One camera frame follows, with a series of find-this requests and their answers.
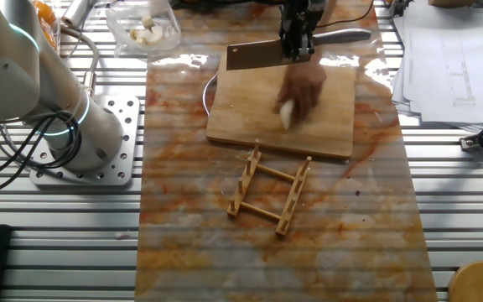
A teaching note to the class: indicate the clear plastic bag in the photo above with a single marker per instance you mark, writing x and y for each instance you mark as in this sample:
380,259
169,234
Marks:
166,25

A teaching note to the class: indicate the orange fruit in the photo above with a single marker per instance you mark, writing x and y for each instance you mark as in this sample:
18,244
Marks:
52,40
46,12

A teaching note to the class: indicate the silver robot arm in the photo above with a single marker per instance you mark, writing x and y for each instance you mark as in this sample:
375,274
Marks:
15,63

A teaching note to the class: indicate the wooden cutting board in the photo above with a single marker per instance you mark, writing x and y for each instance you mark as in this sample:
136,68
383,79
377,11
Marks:
245,126

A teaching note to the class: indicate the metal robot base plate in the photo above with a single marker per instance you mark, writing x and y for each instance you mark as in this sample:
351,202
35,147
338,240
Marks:
130,138

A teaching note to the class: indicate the white plastic film roll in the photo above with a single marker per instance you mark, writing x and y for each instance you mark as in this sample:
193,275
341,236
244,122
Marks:
76,10

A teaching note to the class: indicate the white paper stack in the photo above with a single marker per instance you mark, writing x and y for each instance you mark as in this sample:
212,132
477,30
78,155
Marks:
455,63

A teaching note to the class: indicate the person left hand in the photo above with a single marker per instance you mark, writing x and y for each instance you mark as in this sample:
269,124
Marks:
306,88

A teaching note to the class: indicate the orange marble pattern mat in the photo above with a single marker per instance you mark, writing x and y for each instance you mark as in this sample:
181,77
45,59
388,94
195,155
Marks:
266,268

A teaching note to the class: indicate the wooden knife rack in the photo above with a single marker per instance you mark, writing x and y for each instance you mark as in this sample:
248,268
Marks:
243,184

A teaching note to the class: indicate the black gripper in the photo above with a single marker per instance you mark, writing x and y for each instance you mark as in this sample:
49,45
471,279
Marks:
300,17

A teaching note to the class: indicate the wooden mug tree stand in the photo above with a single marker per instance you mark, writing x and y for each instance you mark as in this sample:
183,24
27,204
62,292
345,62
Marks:
480,283

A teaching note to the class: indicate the long white radish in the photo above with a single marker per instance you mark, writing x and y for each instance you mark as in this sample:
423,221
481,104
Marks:
286,115

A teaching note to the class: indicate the cut white radish chunk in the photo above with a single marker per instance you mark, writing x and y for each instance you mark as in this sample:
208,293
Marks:
134,33
147,20
155,35

